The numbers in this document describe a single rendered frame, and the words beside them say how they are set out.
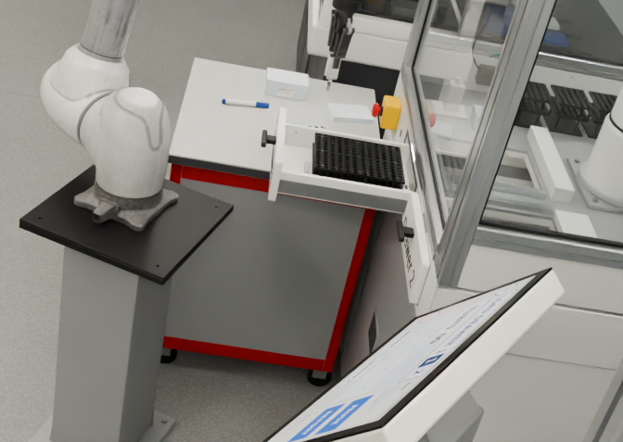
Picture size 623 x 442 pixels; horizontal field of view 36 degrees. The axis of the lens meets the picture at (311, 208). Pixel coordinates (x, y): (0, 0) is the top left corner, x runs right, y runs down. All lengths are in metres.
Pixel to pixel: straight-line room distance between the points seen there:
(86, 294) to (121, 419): 0.37
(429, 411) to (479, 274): 0.68
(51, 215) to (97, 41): 0.40
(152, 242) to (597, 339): 0.97
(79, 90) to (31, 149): 1.75
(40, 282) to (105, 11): 1.29
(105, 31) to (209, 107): 0.64
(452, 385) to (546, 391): 0.84
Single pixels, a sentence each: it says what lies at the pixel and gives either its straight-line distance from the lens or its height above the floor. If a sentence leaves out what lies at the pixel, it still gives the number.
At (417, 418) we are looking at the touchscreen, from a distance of 1.26.
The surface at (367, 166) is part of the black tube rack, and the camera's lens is 2.35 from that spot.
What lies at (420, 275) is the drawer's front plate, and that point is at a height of 0.90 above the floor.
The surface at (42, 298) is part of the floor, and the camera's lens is 3.21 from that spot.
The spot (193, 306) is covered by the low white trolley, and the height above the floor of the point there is 0.26.
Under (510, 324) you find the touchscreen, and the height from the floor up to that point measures 1.19.
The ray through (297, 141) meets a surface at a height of 0.85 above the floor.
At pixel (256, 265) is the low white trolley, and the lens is 2.70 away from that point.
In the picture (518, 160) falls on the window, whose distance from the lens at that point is 1.81.
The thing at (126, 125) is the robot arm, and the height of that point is 1.01.
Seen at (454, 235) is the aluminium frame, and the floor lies 1.06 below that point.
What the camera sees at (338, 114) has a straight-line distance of 2.85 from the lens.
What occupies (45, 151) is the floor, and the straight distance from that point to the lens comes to 3.96.
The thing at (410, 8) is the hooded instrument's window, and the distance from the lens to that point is 3.11.
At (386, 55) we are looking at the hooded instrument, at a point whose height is 0.85.
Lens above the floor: 2.03
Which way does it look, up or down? 32 degrees down
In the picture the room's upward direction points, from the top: 13 degrees clockwise
